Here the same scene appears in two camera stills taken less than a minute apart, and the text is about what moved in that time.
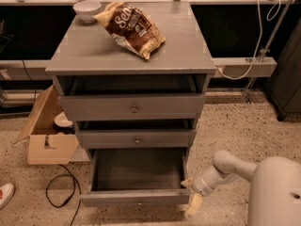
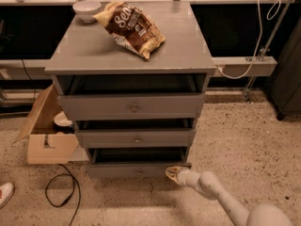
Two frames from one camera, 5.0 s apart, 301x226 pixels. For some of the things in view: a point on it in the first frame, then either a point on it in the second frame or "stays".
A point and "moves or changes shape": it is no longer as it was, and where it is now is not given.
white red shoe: [7, 192] stays
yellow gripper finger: [197, 202] to [172, 174]
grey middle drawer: [136, 134] stays
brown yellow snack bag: [132, 27] stays
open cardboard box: [45, 146] stays
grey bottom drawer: [137, 177] moves or changes shape
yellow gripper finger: [187, 183] to [172, 171]
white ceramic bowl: [87, 10] stays
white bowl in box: [61, 121] stays
